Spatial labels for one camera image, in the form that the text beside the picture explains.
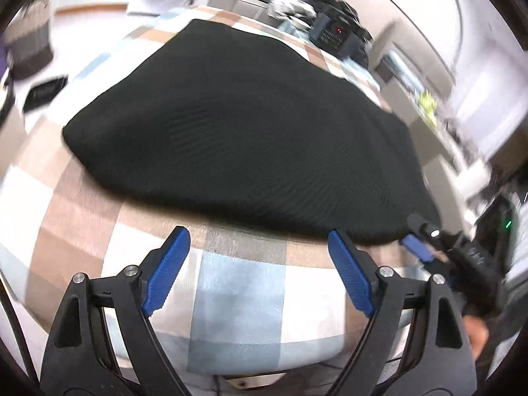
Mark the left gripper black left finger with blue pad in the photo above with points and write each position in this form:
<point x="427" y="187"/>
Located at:
<point x="79" y="358"/>

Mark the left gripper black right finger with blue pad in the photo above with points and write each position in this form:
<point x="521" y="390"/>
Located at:
<point x="437" y="359"/>

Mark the black knit garment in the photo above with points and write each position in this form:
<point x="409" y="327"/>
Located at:
<point x="241" y="127"/>

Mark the black clothes pile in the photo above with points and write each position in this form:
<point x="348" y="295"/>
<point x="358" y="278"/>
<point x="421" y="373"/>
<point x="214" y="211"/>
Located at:
<point x="334" y="12"/>

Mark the person's right hand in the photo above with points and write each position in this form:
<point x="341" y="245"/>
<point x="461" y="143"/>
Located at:
<point x="478" y="334"/>

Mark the yellow-green toy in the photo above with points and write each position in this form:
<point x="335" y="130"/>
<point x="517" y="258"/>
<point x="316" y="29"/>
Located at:
<point x="429" y="106"/>

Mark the checkered blue brown tablecloth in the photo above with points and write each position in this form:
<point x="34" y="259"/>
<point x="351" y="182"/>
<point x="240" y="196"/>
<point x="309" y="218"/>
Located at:
<point x="244" y="302"/>

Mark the dark electric pressure cooker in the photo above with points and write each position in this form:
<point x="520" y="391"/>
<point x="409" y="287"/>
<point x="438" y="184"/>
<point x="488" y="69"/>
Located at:
<point x="337" y="34"/>

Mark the black plastic tray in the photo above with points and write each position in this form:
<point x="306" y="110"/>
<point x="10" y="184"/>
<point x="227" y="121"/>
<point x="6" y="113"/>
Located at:
<point x="44" y="93"/>

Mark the woven laundry basket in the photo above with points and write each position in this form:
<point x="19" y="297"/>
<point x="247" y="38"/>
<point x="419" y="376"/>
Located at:
<point x="27" y="39"/>

